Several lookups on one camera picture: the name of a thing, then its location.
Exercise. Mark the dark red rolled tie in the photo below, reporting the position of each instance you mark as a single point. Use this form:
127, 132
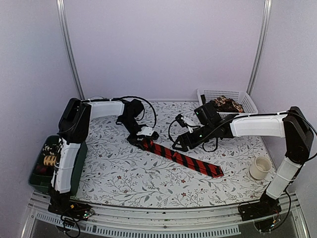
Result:
43, 170

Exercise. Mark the brown patterned tie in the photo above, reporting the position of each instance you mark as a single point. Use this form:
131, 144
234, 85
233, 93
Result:
224, 104

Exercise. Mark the slotted aluminium front rail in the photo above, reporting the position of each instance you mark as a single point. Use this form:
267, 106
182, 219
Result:
210, 222

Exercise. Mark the dark green divided organizer box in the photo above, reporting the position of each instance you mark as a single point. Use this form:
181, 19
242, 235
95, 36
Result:
42, 183

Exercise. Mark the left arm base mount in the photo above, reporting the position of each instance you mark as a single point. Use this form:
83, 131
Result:
70, 213

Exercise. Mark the aluminium frame post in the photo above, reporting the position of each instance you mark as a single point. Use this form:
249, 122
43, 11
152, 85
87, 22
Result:
68, 47
260, 46

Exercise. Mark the red black striped tie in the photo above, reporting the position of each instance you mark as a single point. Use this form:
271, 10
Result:
205, 168

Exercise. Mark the tan patterned rolled tie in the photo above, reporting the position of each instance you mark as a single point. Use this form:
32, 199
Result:
50, 160

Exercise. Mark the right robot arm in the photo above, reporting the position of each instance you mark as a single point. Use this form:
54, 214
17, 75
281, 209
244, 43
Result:
290, 125

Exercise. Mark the left aluminium frame post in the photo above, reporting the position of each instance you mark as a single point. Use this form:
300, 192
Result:
68, 47

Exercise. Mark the black floral rolled tie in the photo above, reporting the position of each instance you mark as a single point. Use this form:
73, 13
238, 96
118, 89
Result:
50, 149

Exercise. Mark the white perforated plastic basket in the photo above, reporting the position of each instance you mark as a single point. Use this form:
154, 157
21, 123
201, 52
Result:
241, 97

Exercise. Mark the right aluminium frame post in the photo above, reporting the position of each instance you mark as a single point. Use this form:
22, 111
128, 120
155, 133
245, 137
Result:
260, 46

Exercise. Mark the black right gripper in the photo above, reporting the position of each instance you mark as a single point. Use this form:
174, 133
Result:
193, 144

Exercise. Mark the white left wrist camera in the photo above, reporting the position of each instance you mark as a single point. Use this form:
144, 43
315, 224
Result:
146, 131

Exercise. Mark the white ceramic mug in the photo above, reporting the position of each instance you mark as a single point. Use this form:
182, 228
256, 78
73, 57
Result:
260, 167

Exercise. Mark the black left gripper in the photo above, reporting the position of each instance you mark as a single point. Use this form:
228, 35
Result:
135, 141

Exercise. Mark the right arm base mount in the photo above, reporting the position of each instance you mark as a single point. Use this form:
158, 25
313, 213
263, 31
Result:
266, 206

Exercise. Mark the floral patterned table mat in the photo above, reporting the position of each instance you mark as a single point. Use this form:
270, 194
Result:
118, 173

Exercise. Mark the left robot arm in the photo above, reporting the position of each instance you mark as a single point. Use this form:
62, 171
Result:
74, 129

